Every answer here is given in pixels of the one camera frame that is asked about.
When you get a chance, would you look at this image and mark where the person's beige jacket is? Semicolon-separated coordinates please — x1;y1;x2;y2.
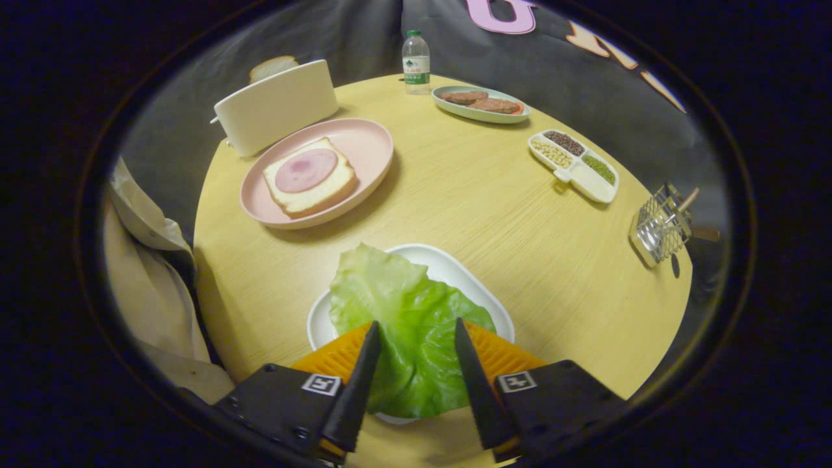
104;156;235;404

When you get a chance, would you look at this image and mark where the white toaster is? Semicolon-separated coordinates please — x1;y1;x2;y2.
209;59;339;158

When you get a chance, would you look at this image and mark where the black backdrop cloth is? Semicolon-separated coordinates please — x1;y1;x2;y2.
120;0;729;261

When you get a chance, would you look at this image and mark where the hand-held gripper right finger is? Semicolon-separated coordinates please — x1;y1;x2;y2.
454;318;631;463

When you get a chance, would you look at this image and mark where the white divided grain dish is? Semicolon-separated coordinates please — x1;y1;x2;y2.
528;129;619;204

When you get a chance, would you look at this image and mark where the wooden utensil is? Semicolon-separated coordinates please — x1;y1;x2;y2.
676;187;721;242

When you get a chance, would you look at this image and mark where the metal wire holder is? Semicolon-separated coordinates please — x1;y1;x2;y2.
629;183;693;269

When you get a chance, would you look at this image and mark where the clear plastic water bottle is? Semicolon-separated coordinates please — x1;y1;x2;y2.
402;30;431;96

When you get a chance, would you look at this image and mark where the pale green plate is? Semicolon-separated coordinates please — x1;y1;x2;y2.
432;85;532;125

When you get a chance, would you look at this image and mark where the green lettuce leaf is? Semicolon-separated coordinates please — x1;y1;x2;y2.
329;244;498;419

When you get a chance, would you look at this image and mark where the pink ham slice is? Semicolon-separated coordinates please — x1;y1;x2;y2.
275;148;339;194

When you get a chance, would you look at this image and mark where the white plate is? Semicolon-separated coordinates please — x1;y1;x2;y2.
307;244;516;426

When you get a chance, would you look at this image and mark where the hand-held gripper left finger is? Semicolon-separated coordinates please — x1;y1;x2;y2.
211;321;382;463

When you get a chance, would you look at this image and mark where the pink plate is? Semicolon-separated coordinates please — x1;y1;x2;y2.
239;118;395;230

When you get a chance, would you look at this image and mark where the bread slice under ham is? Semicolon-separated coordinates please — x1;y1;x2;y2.
263;136;358;219

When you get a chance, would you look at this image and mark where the plain bread slice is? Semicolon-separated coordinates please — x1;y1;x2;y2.
250;55;300;84

